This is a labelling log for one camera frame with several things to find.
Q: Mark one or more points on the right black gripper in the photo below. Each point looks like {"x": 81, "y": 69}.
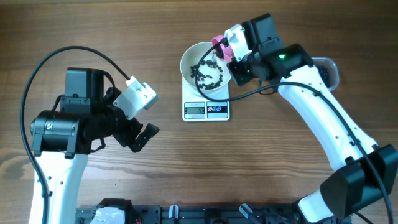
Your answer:
{"x": 240, "y": 77}

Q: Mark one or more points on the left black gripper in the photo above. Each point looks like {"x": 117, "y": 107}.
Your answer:
{"x": 127, "y": 137}

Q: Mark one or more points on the pink plastic measuring scoop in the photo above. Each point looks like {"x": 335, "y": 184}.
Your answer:
{"x": 223, "y": 50}

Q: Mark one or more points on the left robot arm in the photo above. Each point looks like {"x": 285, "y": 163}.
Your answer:
{"x": 62, "y": 137}

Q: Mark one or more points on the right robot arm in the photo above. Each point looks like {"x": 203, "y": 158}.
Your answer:
{"x": 363, "y": 171}

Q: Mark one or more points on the white bowl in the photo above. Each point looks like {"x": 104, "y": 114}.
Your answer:
{"x": 192, "y": 57}

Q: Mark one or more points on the white digital kitchen scale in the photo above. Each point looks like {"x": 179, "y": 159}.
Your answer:
{"x": 196, "y": 108}

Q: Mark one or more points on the black beans in bowl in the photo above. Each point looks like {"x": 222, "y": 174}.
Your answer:
{"x": 209, "y": 74}

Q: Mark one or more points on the black peppercorns pile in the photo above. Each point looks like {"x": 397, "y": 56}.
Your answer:
{"x": 324, "y": 74}

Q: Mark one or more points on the clear plastic container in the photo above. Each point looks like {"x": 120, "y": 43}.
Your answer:
{"x": 333, "y": 70}

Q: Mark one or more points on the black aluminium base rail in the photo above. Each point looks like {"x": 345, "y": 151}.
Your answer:
{"x": 114, "y": 210}

